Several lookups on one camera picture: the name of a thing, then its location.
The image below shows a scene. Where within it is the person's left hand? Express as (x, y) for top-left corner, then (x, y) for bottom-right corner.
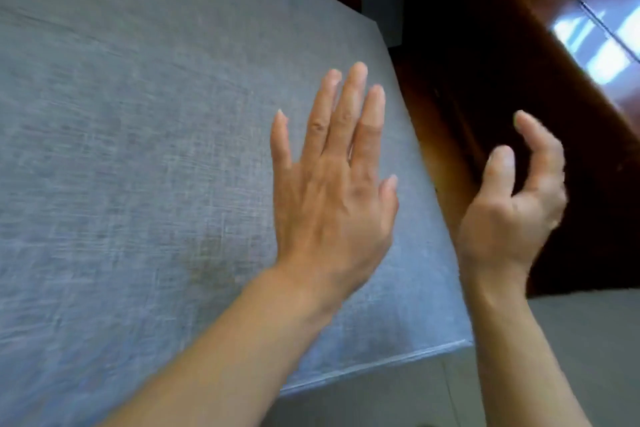
(269, 61), (400, 315)

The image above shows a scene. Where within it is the person's left forearm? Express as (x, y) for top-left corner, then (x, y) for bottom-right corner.
(99, 266), (346, 427)

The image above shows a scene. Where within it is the grey seat cushion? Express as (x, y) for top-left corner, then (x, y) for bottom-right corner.
(0, 0), (473, 427)

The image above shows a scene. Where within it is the person's right hand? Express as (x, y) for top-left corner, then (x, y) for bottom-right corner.
(455, 110), (569, 298)

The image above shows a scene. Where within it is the dark wooden sofa with console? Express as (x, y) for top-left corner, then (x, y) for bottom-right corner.
(239, 0), (640, 298)

